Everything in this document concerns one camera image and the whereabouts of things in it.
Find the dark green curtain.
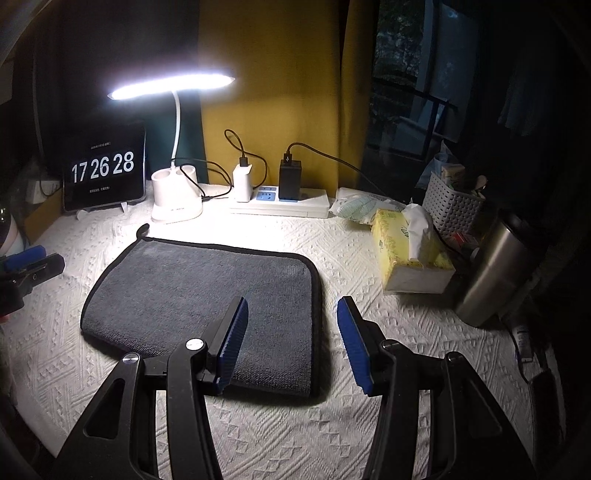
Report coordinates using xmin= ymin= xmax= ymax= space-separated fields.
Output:
xmin=28 ymin=0 xmax=207 ymax=183

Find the white desk lamp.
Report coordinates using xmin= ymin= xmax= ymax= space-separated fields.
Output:
xmin=107 ymin=69 xmax=237 ymax=225

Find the white charger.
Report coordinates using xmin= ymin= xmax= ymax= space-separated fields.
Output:
xmin=232 ymin=156 xmax=252 ymax=203

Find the black cable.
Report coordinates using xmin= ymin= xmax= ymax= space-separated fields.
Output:
xmin=201 ymin=128 xmax=269 ymax=202
xmin=285 ymin=143 xmax=414 ymax=204

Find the wet wipes pack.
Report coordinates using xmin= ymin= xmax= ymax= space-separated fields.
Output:
xmin=329 ymin=187 xmax=407 ymax=226

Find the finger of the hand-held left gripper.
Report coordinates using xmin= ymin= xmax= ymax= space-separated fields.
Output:
xmin=0 ymin=246 xmax=66 ymax=319

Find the white textured tablecloth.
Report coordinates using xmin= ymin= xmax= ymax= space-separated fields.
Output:
xmin=0 ymin=182 xmax=566 ymax=480

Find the grey towel with black trim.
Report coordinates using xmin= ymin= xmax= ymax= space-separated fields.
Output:
xmin=80 ymin=223 xmax=322 ymax=400

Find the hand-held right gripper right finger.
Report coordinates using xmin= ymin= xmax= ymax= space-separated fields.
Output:
xmin=337 ymin=296 xmax=540 ymax=480

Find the black charger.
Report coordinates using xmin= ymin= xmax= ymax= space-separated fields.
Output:
xmin=279 ymin=160 xmax=304 ymax=202

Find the yellow curtain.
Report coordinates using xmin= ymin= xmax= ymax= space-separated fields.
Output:
xmin=198 ymin=0 xmax=380 ymax=197

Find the stainless steel tumbler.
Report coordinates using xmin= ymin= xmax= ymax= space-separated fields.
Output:
xmin=453 ymin=209 xmax=536 ymax=328

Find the grey plastic basket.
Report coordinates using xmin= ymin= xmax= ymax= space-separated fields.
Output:
xmin=422 ymin=172 xmax=486 ymax=237

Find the tablet with clock display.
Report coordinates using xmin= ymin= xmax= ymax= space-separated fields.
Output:
xmin=61 ymin=121 xmax=147 ymax=214

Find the white power strip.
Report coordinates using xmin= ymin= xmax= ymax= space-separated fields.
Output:
xmin=229 ymin=185 xmax=331 ymax=219

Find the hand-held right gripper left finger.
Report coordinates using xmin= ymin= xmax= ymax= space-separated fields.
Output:
xmin=52 ymin=296 xmax=249 ymax=480

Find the yellow tissue box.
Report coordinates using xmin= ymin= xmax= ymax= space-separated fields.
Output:
xmin=371 ymin=203 xmax=456 ymax=295

